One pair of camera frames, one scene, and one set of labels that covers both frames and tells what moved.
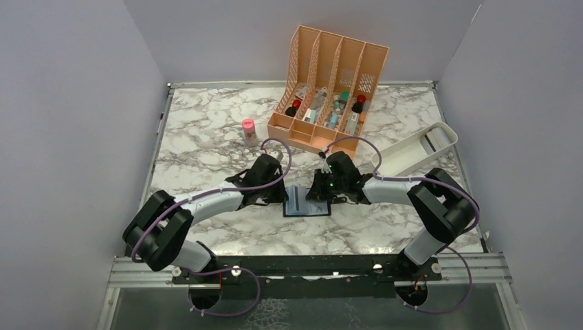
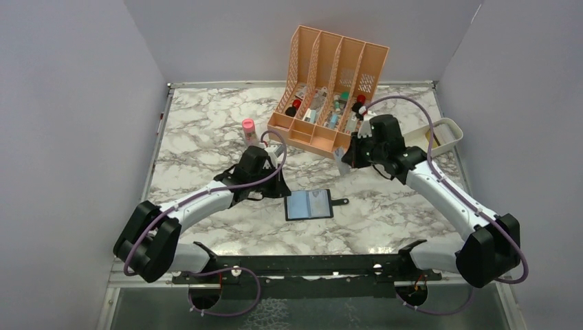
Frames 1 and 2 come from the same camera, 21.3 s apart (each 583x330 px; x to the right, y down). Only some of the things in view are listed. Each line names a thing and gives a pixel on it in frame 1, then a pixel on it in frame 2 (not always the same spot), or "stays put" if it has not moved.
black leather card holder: (298, 205) stays put
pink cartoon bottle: (251, 137) stays put
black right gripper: (317, 192) → (353, 157)
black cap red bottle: (291, 111) stays put
